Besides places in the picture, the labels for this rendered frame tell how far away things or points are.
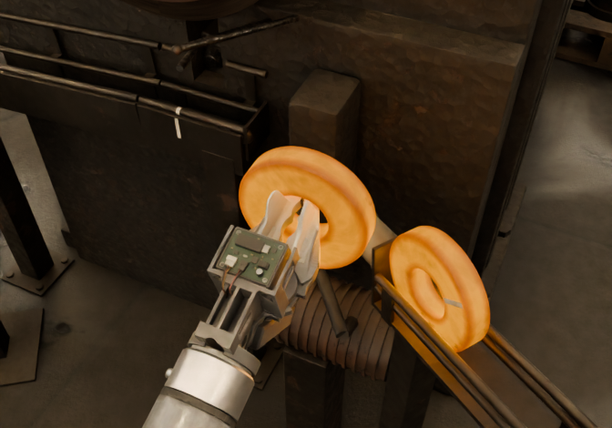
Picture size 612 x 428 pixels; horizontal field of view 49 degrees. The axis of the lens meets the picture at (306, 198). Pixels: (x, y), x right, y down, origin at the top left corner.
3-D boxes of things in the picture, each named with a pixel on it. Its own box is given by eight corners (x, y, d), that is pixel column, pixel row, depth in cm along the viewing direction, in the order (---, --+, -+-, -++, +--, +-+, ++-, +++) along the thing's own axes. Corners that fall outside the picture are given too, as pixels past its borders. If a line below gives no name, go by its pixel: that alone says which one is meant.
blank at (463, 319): (429, 325, 91) (409, 335, 90) (396, 219, 88) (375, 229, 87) (505, 355, 77) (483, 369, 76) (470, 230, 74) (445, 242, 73)
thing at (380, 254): (413, 281, 94) (418, 226, 88) (416, 284, 94) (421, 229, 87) (371, 303, 92) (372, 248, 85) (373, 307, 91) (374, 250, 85)
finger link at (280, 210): (306, 163, 69) (269, 238, 65) (311, 191, 74) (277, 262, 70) (279, 154, 70) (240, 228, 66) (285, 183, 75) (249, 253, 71)
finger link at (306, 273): (331, 234, 70) (298, 309, 66) (331, 240, 71) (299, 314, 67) (290, 220, 71) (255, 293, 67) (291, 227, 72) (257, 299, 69)
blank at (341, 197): (242, 132, 73) (228, 150, 71) (376, 161, 68) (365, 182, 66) (259, 231, 84) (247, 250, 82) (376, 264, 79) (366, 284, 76)
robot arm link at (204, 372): (244, 428, 64) (169, 395, 66) (264, 382, 66) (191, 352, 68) (229, 411, 57) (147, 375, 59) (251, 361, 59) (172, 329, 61)
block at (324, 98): (314, 178, 117) (316, 61, 100) (357, 190, 115) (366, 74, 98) (288, 218, 110) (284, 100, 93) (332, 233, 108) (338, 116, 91)
